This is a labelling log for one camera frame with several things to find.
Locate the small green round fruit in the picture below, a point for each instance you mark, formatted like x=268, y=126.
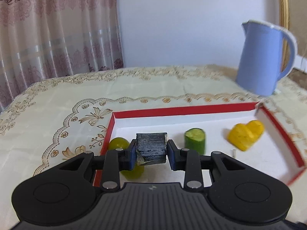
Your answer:
x=118, y=143

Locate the cream embroidered tablecloth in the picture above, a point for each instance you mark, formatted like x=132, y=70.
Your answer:
x=60, y=95

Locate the blue electric kettle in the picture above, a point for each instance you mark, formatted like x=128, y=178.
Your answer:
x=259, y=60

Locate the tan crumpled piece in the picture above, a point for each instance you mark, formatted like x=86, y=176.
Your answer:
x=141, y=160

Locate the yellow toy bell pepper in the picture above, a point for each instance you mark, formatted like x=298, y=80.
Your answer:
x=244, y=134

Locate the gold frame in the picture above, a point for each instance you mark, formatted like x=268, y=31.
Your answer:
x=284, y=4

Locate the pink patterned curtain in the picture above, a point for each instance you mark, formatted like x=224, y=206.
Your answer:
x=55, y=28

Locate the dark grey block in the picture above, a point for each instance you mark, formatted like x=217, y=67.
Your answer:
x=152, y=147

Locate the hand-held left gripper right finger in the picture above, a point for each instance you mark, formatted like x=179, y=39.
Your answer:
x=170, y=157

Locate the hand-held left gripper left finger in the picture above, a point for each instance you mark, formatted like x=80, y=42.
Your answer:
x=132, y=157

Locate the green toy cucumber piece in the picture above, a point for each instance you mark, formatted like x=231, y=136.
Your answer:
x=194, y=141

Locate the red and white tray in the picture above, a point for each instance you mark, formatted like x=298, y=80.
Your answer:
x=182, y=111

